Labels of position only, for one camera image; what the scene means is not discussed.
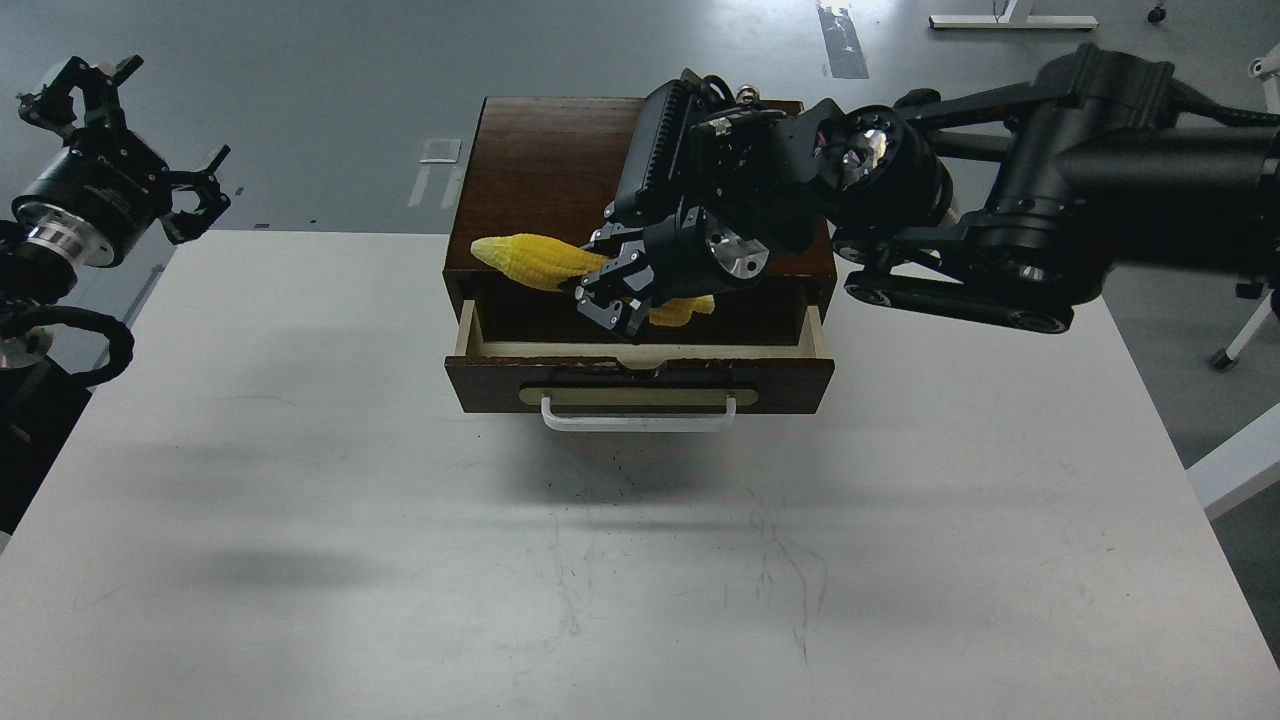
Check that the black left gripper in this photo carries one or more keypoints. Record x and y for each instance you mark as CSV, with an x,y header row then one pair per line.
x,y
105,175

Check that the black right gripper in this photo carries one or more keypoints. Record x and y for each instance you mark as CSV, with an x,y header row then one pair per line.
x,y
714,187

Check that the yellow corn cob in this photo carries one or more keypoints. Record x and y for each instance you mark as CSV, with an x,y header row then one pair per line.
x,y
545,263

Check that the wooden drawer with white handle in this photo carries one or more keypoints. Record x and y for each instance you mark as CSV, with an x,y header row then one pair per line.
x,y
588,387

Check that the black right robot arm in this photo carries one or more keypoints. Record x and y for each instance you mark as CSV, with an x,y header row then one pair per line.
x,y
1007,207

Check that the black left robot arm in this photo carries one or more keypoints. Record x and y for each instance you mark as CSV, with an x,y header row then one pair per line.
x,y
53,353

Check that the dark wooden drawer cabinet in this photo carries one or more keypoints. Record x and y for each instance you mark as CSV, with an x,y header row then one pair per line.
x,y
550,165

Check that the white desk leg base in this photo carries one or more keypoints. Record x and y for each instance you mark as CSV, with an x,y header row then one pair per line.
x,y
1013,16

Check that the white frame at right edge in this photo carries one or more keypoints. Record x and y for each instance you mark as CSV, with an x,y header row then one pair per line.
x,y
1230,448

